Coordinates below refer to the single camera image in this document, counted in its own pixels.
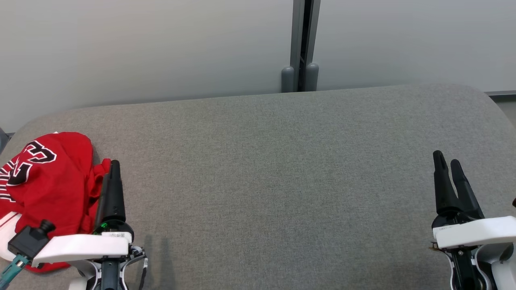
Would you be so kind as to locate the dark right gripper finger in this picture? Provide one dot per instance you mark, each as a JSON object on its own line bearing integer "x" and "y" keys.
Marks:
{"x": 467, "y": 197}
{"x": 444, "y": 189}

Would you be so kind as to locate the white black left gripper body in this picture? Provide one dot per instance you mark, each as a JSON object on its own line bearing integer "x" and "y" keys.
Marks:
{"x": 80, "y": 247}

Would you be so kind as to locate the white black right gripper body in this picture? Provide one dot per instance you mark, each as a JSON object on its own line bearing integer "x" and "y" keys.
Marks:
{"x": 475, "y": 233}

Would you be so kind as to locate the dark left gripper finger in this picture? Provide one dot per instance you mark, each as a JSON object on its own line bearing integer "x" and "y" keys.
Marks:
{"x": 115, "y": 193}
{"x": 102, "y": 209}

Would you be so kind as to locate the plain red shirt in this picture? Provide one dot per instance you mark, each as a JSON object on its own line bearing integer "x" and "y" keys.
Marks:
{"x": 96, "y": 181}

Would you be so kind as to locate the red jersey with large number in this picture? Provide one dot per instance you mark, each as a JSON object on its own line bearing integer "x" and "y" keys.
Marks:
{"x": 60, "y": 181}

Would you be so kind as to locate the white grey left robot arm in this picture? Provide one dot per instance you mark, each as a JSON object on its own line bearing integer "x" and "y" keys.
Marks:
{"x": 109, "y": 276}

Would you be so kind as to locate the grey cylindrical partition foot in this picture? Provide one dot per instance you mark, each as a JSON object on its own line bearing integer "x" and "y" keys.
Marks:
{"x": 311, "y": 78}
{"x": 288, "y": 80}

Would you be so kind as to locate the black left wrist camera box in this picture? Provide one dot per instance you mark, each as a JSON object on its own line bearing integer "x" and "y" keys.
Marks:
{"x": 28, "y": 241}

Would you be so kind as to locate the grey partition base rail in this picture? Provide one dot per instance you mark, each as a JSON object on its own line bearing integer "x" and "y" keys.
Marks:
{"x": 504, "y": 93}

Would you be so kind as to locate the grey partition joint post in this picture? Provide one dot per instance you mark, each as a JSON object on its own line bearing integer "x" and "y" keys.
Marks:
{"x": 296, "y": 32}

